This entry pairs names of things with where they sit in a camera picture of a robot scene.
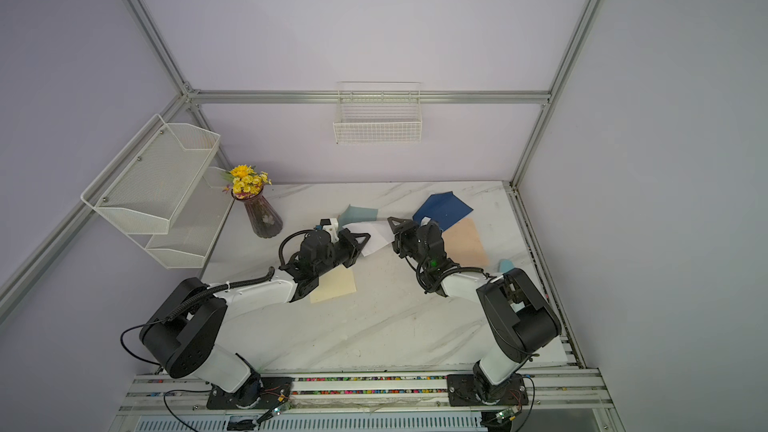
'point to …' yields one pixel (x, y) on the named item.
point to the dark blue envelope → (444, 207)
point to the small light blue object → (506, 265)
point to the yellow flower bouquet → (246, 181)
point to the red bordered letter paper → (381, 234)
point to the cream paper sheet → (338, 282)
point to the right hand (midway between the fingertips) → (387, 225)
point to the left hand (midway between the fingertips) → (372, 236)
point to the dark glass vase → (264, 219)
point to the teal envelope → (355, 214)
